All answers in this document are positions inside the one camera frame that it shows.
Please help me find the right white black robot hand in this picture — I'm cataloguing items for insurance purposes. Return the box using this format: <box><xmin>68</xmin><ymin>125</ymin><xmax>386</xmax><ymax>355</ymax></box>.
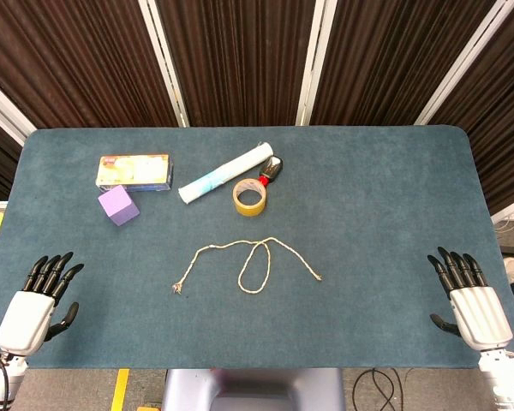
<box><xmin>427</xmin><ymin>246</ymin><xmax>514</xmax><ymax>353</ymax></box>

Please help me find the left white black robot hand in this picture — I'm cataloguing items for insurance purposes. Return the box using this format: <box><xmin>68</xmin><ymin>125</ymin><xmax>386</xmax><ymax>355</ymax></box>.
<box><xmin>0</xmin><ymin>251</ymin><xmax>85</xmax><ymax>357</ymax></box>

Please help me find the beige braided rope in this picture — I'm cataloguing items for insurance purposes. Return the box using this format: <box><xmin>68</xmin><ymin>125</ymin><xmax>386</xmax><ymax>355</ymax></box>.
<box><xmin>170</xmin><ymin>236</ymin><xmax>325</xmax><ymax>296</ymax></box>

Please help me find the purple foam cube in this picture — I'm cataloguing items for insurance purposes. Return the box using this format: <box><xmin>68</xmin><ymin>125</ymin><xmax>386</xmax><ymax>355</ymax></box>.
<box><xmin>97</xmin><ymin>184</ymin><xmax>140</xmax><ymax>227</ymax></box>

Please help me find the blue carpet table mat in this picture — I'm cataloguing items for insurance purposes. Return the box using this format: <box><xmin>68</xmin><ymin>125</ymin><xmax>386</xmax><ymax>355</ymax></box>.
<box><xmin>0</xmin><ymin>124</ymin><xmax>514</xmax><ymax>370</ymax></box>

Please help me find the yellow blue cardboard box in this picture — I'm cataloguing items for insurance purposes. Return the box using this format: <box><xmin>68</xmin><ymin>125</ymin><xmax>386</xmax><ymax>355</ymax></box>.
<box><xmin>95</xmin><ymin>153</ymin><xmax>176</xmax><ymax>194</ymax></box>

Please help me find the grey robot torso base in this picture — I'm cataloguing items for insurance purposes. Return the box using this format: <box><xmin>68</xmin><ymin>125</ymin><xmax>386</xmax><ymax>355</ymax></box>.
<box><xmin>161</xmin><ymin>366</ymin><xmax>347</xmax><ymax>411</ymax></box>

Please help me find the white rolled plastic sheet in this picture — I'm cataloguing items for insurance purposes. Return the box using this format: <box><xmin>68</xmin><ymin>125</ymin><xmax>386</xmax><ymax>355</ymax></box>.
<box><xmin>177</xmin><ymin>142</ymin><xmax>275</xmax><ymax>206</ymax></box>

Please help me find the yellow packing tape roll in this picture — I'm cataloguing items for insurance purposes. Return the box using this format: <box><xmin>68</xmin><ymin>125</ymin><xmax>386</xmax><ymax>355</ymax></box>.
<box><xmin>232</xmin><ymin>176</ymin><xmax>267</xmax><ymax>217</ymax></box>

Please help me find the black red small device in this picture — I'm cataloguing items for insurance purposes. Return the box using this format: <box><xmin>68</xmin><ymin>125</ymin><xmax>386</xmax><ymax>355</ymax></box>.
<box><xmin>256</xmin><ymin>155</ymin><xmax>284</xmax><ymax>188</ymax></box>

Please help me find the black floor cable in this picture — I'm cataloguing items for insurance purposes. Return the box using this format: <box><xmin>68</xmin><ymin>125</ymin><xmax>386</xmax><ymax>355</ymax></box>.
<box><xmin>351</xmin><ymin>366</ymin><xmax>406</xmax><ymax>411</ymax></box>

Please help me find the white screen frame post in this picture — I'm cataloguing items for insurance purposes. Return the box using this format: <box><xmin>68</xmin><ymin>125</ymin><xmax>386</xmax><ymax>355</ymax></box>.
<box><xmin>0</xmin><ymin>72</ymin><xmax>38</xmax><ymax>146</ymax></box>
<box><xmin>137</xmin><ymin>0</ymin><xmax>190</xmax><ymax>128</ymax></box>
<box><xmin>295</xmin><ymin>0</ymin><xmax>339</xmax><ymax>127</ymax></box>
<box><xmin>414</xmin><ymin>0</ymin><xmax>514</xmax><ymax>126</ymax></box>

